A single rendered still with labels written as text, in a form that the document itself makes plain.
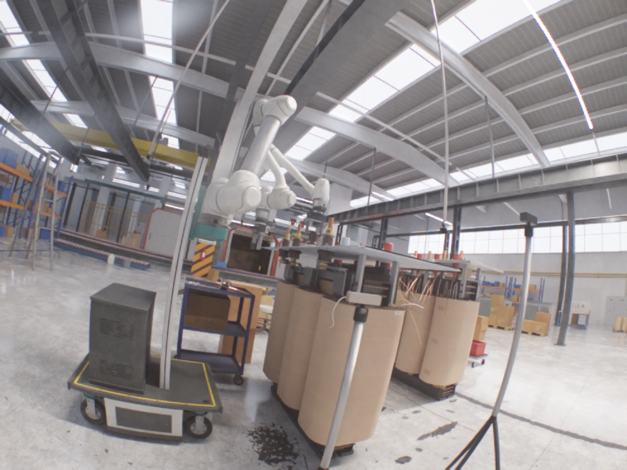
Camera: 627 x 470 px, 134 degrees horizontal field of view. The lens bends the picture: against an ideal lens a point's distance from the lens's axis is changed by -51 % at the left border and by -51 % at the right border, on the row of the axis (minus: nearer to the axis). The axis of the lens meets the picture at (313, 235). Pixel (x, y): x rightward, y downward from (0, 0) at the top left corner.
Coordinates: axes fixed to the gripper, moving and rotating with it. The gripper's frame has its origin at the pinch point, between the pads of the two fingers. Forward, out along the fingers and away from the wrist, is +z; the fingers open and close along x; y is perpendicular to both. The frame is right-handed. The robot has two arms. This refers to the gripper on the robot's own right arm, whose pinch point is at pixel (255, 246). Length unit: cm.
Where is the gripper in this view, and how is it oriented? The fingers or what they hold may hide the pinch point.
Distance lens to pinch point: 164.8
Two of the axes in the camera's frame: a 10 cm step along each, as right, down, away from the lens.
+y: -8.7, -2.2, -4.5
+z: -1.8, 9.8, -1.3
